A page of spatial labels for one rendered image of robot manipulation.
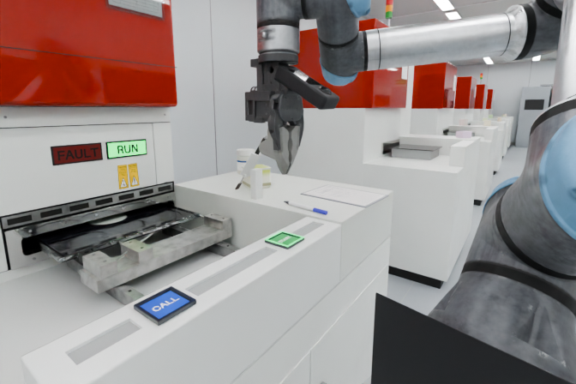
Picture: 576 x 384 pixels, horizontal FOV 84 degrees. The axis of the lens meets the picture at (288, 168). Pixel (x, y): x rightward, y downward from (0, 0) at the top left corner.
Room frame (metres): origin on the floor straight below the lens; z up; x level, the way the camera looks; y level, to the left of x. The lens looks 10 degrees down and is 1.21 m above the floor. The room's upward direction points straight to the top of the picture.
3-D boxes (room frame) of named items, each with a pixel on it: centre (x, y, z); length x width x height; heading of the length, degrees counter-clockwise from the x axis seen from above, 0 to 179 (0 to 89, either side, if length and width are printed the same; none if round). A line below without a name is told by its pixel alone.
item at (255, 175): (0.89, 0.10, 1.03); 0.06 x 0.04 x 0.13; 54
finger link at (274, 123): (0.57, 0.02, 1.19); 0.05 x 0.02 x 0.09; 144
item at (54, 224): (0.87, 0.51, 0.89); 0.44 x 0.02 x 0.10; 144
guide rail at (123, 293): (0.62, 0.36, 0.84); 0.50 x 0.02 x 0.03; 54
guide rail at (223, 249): (0.84, 0.20, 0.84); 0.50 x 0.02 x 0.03; 54
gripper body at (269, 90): (0.60, 0.02, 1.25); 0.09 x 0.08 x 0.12; 54
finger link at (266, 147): (0.59, 0.03, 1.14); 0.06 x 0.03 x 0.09; 54
